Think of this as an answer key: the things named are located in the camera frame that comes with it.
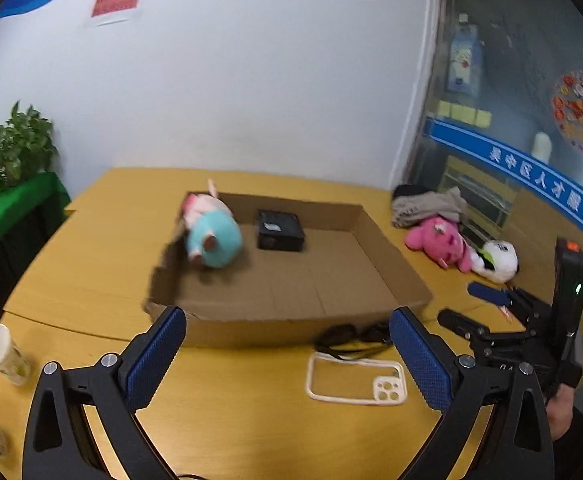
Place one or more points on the cardboard box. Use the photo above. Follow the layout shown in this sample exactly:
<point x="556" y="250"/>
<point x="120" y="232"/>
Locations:
<point x="281" y="285"/>

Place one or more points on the person's right forearm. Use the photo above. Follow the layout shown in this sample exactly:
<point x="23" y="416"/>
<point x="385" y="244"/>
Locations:
<point x="579" y="440"/>

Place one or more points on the large green potted plant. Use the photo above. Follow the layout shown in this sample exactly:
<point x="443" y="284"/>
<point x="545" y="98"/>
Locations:
<point x="16" y="145"/>

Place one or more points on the black rectangular box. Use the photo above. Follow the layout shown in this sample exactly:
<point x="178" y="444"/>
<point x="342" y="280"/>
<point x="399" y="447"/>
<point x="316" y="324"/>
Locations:
<point x="279" y="230"/>

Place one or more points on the red wall sign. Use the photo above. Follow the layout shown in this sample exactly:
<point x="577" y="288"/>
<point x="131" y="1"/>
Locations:
<point x="116" y="4"/>

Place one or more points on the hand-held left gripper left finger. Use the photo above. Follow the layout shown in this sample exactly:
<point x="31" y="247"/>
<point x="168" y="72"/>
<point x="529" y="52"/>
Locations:
<point x="154" y="360"/>

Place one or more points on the white panda plush toy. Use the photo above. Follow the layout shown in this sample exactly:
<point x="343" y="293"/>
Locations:
<point x="501" y="260"/>

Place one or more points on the teal and pink plush toy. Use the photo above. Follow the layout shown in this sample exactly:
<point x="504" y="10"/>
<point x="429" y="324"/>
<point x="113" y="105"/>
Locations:
<point x="216" y="240"/>

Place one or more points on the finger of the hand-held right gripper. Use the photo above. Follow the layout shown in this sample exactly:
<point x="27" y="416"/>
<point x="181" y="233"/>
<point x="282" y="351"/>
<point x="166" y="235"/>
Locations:
<point x="459" y="321"/>
<point x="491" y="294"/>

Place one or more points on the yellow sticky notes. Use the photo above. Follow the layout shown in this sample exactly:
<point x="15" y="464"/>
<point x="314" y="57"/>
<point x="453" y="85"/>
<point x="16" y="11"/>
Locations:
<point x="464" y="112"/>

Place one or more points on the person's right hand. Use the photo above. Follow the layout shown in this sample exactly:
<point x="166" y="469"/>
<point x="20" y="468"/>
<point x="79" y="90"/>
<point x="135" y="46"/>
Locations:
<point x="559" y="407"/>

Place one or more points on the wooden desktop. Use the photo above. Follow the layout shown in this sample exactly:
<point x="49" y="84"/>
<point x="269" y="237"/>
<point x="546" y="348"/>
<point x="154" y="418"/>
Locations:
<point x="246" y="410"/>

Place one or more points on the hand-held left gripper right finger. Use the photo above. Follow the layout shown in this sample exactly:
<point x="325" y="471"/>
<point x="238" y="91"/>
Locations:
<point x="424" y="365"/>

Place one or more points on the cream phone case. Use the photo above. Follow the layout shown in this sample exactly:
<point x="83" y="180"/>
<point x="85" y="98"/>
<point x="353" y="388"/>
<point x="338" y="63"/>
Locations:
<point x="389" y="390"/>

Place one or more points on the grey printed cloth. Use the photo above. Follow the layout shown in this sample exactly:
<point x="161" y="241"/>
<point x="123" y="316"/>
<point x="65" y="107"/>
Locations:
<point x="429" y="205"/>

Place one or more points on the white paper cup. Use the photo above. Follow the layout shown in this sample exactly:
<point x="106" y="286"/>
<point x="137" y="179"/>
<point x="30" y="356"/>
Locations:
<point x="4" y="355"/>

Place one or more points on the green covered side table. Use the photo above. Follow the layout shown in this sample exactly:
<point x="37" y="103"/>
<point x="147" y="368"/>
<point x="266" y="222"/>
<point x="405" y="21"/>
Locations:
<point x="16" y="205"/>

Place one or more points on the blue cartoon door poster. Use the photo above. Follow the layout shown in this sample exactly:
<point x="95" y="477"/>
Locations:
<point x="464" y="60"/>

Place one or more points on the black sunglasses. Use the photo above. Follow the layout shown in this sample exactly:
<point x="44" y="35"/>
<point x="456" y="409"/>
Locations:
<point x="339" y="337"/>

